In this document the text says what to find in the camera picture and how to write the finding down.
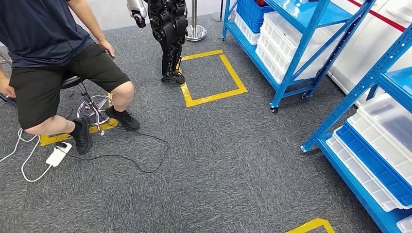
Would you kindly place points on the blue metal shelf rack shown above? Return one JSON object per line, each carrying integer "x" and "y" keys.
{"x": 351, "y": 103}
{"x": 289, "y": 74}

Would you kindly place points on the yellow floor tape square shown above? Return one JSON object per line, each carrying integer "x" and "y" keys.
{"x": 231, "y": 75}
{"x": 312, "y": 225}
{"x": 48, "y": 140}

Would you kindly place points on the black legged robot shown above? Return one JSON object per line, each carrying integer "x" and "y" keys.
{"x": 170, "y": 29}

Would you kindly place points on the blue plastic crate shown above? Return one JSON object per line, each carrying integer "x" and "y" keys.
{"x": 254, "y": 14}
{"x": 370, "y": 160}

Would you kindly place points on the chrome stool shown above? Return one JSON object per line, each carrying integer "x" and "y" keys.
{"x": 91, "y": 109}

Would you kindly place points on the white power strip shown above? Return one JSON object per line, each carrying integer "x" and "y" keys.
{"x": 58, "y": 156}

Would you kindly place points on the person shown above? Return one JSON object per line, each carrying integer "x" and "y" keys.
{"x": 48, "y": 41}

